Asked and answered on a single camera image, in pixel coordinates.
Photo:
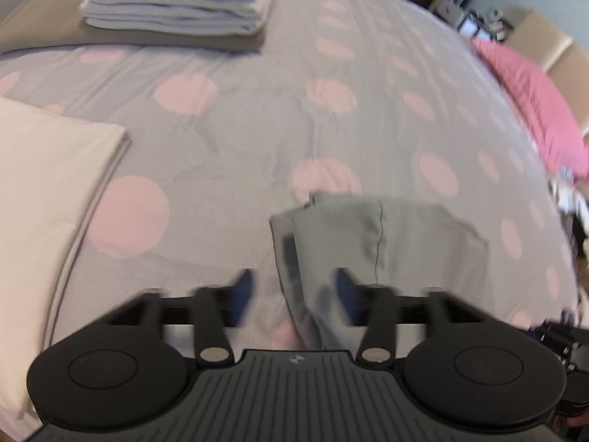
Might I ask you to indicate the polka dot bed sheet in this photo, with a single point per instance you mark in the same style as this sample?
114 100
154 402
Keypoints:
230 156

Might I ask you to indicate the large cream folded cloth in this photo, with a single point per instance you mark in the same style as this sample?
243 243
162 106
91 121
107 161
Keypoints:
41 221

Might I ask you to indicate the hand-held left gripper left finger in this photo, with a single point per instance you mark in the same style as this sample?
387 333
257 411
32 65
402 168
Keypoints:
244 295

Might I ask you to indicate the pink pillow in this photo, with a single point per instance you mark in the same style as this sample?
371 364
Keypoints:
538 96

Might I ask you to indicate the white smooth garment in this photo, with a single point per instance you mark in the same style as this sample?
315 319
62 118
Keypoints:
568 195

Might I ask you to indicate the light blue shirt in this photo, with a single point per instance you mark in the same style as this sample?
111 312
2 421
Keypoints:
414 248

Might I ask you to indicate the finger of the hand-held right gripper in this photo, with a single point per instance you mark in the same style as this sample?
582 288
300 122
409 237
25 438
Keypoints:
554 331

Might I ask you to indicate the taupe folded cloth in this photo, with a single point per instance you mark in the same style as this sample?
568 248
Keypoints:
46 32

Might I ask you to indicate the folded light blue cloth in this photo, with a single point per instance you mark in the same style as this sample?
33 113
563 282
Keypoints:
175 14

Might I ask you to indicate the white nightstand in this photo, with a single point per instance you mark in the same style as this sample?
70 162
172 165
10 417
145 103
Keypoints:
464 20

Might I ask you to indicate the cream padded headboard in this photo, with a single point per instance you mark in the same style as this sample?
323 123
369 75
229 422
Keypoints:
547 41

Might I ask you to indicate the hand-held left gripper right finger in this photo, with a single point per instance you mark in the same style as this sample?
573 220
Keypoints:
347 295

